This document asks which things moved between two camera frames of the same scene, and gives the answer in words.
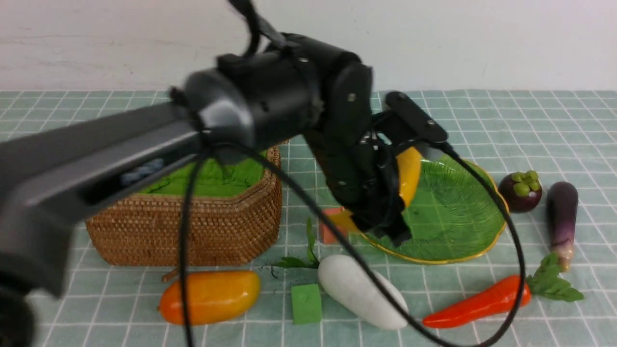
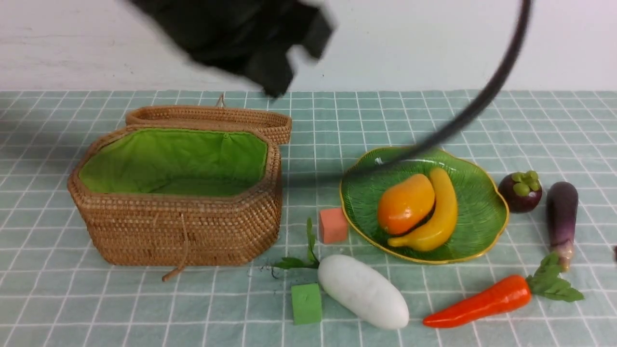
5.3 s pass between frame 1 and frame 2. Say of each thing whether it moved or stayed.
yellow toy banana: moved
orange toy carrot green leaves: stayed
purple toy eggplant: stayed
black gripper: moved
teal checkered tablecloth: stayed
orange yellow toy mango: moved
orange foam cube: stayed
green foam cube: stayed
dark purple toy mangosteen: stayed
